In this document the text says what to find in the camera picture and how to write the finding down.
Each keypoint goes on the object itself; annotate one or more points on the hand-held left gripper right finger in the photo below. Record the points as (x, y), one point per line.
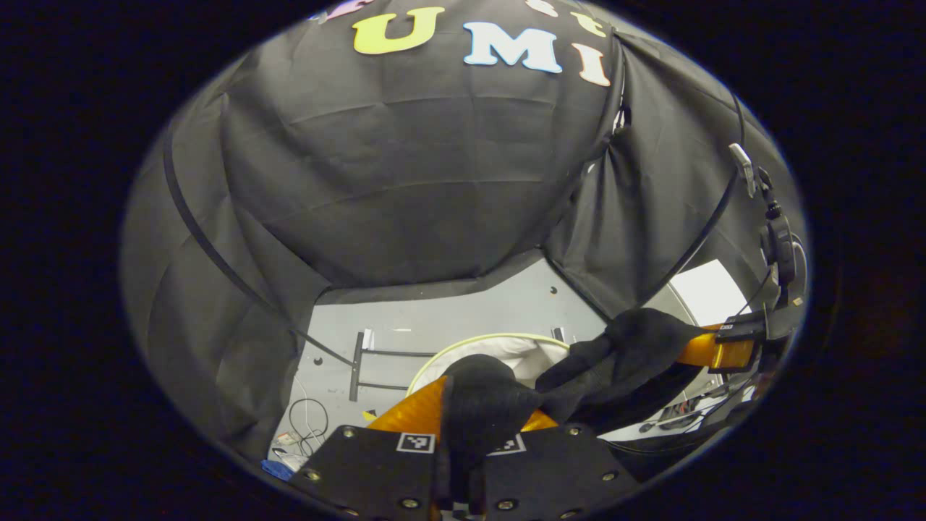
(550, 470)

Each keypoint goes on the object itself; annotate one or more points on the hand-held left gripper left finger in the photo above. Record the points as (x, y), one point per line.
(376, 470)

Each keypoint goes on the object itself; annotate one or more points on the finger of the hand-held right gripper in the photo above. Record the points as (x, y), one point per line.
(723, 353)

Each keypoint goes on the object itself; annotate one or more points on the black knit jacket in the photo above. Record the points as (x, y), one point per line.
(492, 405)

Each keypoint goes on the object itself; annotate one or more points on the white laundry hamper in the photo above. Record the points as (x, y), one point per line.
(506, 351)

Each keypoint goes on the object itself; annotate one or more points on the black clothes rack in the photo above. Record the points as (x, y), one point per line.
(217, 253)

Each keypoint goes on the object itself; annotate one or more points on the blue object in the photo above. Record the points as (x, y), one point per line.
(278, 470)

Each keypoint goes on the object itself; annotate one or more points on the black backdrop cloth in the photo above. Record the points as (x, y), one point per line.
(405, 181)

